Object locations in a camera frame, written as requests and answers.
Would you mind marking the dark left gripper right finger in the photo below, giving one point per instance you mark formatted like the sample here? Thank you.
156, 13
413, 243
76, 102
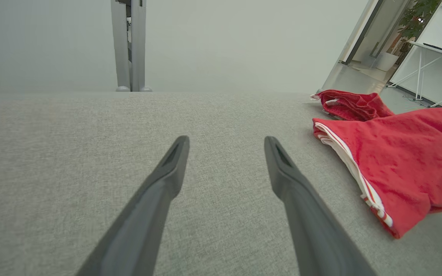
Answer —
313, 230

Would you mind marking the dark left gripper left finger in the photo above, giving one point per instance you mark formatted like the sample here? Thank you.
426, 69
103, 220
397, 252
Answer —
140, 230

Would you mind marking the red Bulls basketball jersey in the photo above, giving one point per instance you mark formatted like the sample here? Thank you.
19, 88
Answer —
405, 165

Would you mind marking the red shorts white waistband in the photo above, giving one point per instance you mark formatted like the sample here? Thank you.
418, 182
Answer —
355, 105

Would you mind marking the white folding table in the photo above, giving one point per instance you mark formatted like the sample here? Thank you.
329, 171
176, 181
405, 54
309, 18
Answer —
436, 51

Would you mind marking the black flat object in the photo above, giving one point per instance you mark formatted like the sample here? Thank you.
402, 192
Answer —
437, 47

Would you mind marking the white plant pot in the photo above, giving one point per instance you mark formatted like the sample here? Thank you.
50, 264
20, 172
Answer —
388, 61

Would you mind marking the green potted plant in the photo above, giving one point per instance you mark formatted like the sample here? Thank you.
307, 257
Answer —
416, 19

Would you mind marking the silver door frame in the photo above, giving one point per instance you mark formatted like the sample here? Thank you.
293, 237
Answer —
348, 50

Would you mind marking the grey partition post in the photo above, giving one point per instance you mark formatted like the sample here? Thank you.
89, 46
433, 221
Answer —
138, 46

